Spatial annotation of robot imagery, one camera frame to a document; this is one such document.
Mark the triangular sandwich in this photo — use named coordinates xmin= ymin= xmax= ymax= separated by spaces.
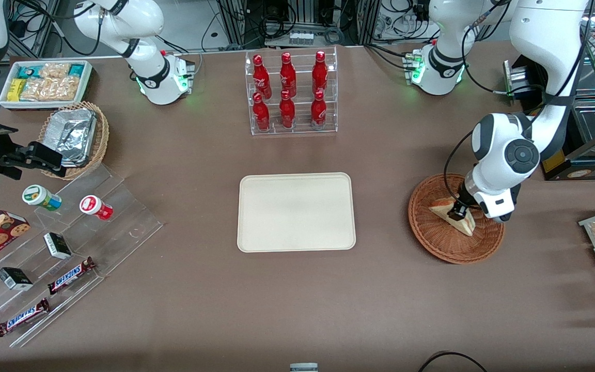
xmin=428 ymin=197 xmax=476 ymax=237

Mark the brown round wicker basket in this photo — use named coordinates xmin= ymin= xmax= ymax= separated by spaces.
xmin=408 ymin=173 xmax=506 ymax=265

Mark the light wicker basket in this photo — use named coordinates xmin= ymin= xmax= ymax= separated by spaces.
xmin=38 ymin=101 xmax=110 ymax=181

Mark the cream rectangular tray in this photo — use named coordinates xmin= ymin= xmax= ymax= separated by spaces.
xmin=237 ymin=172 xmax=356 ymax=253

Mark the silver foil packet stack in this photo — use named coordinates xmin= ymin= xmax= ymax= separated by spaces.
xmin=44 ymin=107 xmax=98 ymax=168

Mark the green jar with sunflower lid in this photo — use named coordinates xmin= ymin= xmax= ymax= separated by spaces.
xmin=22 ymin=184 xmax=62 ymax=212

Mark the white plastic snack bin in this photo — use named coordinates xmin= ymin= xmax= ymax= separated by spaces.
xmin=0 ymin=60 xmax=93 ymax=111

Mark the yellow snack packet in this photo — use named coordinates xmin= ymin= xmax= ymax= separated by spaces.
xmin=7 ymin=79 xmax=27 ymax=102

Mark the red jar with white lid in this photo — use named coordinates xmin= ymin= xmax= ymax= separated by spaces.
xmin=80 ymin=195 xmax=114 ymax=221

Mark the large clear cracker bag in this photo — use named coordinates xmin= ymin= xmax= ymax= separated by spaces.
xmin=20 ymin=76 xmax=81 ymax=102

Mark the small clear cracker bag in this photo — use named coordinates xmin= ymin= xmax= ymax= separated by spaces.
xmin=39 ymin=62 xmax=71 ymax=79

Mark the small black box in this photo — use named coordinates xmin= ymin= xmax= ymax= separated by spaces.
xmin=43 ymin=232 xmax=72 ymax=260
xmin=0 ymin=267 xmax=34 ymax=291

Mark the clear acrylic stepped stand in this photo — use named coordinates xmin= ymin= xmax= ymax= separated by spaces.
xmin=0 ymin=164 xmax=164 ymax=348

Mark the Snickers chocolate bar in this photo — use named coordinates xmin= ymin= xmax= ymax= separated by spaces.
xmin=47 ymin=257 xmax=97 ymax=295
xmin=0 ymin=298 xmax=51 ymax=337

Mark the black electronic device box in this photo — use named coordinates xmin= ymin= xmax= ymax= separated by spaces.
xmin=503 ymin=58 xmax=549 ymax=101

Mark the red bottle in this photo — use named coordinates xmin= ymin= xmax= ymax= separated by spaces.
xmin=253 ymin=54 xmax=272 ymax=100
xmin=252 ymin=92 xmax=271 ymax=132
xmin=312 ymin=50 xmax=328 ymax=96
xmin=310 ymin=89 xmax=327 ymax=128
xmin=279 ymin=52 xmax=297 ymax=98
xmin=279 ymin=89 xmax=296 ymax=129

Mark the clear acrylic bottle rack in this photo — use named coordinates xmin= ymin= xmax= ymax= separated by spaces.
xmin=245 ymin=45 xmax=338 ymax=136

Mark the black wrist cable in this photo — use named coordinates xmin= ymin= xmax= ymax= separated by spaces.
xmin=443 ymin=129 xmax=476 ymax=205

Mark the black cable loop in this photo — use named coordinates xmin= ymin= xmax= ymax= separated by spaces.
xmin=418 ymin=351 xmax=488 ymax=372

